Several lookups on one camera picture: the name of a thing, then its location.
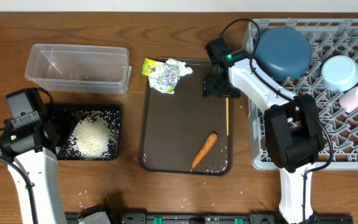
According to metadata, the wooden chopstick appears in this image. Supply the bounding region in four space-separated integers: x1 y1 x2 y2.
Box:
226 98 229 136

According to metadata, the pile of white rice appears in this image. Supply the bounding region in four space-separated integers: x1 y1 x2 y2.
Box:
60 110 121 161

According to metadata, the white tissue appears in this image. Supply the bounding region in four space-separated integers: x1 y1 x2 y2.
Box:
165 58 193 77

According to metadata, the orange carrot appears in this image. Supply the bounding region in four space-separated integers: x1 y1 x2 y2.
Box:
191 132 218 169

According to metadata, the foil snack wrapper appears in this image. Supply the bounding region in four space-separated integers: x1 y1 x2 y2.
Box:
142 58 179 94

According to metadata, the large blue plate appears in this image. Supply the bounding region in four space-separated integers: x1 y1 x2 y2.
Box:
254 27 312 82

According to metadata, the small light blue bowl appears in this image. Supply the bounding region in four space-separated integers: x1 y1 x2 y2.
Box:
321 55 358 91

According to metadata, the white pink cup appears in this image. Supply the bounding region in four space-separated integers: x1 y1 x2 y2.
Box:
339 86 358 113

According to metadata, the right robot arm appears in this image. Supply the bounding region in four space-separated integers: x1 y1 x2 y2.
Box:
203 37 324 223

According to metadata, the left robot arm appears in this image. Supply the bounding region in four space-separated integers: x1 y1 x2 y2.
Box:
0 88 110 223

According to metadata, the grey dishwasher rack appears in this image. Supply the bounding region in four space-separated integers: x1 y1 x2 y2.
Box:
242 19 358 170

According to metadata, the black plastic tray bin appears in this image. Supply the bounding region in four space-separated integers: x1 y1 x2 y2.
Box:
54 103 122 160

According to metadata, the clear plastic bin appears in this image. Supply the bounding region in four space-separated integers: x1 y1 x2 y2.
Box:
25 44 131 94

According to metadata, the dark brown serving tray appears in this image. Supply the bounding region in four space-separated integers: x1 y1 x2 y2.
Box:
139 59 234 176

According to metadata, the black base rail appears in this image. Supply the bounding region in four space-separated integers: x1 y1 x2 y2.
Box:
63 212 354 224

